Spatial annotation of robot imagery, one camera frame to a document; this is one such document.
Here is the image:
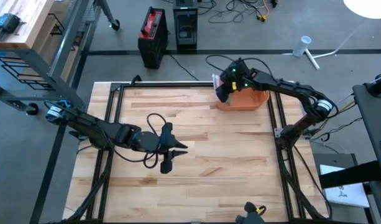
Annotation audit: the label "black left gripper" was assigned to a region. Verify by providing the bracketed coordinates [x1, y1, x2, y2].
[158, 121, 189, 175]

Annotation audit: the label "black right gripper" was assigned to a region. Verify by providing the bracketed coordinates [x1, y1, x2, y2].
[214, 70, 252, 105]

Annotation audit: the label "orange plastic tub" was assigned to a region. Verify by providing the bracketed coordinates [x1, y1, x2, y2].
[216, 86, 270, 112]

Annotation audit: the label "black computer tower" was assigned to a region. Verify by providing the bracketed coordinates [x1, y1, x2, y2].
[172, 0, 199, 51]

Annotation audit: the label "white cylinder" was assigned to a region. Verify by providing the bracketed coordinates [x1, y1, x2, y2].
[291, 35, 313, 58]

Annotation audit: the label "red and black power box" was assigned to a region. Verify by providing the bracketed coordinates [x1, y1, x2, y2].
[137, 6, 170, 70]

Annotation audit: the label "grey box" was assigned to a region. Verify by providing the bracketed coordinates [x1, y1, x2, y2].
[312, 152, 359, 175]

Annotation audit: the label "black rig base bar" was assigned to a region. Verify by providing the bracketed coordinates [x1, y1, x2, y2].
[29, 123, 70, 224]

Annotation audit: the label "black side desk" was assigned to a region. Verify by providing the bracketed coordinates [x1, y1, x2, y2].
[351, 83, 381, 224]

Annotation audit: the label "black cylinder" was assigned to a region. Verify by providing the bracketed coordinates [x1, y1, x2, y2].
[365, 73, 381, 96]

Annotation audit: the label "white paper box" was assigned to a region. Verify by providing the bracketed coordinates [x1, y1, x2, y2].
[319, 164, 370, 208]

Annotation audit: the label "white round-top stand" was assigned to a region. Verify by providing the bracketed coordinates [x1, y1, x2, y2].
[304, 0, 381, 71]

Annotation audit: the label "wooden table on casters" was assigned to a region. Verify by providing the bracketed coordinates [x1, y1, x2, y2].
[0, 0, 121, 116]

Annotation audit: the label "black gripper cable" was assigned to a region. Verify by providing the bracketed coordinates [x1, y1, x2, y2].
[114, 112, 169, 170]
[204, 54, 275, 80]

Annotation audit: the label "black power cable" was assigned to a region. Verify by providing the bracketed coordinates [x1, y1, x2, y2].
[167, 53, 201, 82]

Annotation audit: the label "black table edge rail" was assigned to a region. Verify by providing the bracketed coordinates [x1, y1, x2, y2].
[111, 80, 280, 90]
[62, 220, 331, 224]

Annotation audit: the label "black table side rail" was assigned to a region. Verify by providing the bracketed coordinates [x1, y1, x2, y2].
[84, 82, 124, 222]
[269, 81, 329, 222]

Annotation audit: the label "black floor cable tangle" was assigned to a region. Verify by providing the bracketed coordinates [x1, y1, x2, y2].
[198, 0, 280, 25]

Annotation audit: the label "yellow cable plug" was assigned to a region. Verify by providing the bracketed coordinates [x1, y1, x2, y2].
[257, 0, 270, 22]

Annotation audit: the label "black device with yellow cable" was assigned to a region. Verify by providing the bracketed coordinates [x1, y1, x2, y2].
[235, 201, 267, 224]

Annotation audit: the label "black arm supply cables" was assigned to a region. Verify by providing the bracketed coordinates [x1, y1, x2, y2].
[311, 99, 364, 144]

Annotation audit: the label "black strap bar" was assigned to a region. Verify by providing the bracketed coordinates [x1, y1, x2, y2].
[319, 160, 381, 190]

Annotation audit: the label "black wire shelf rack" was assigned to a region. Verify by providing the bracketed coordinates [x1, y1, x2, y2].
[0, 55, 54, 91]

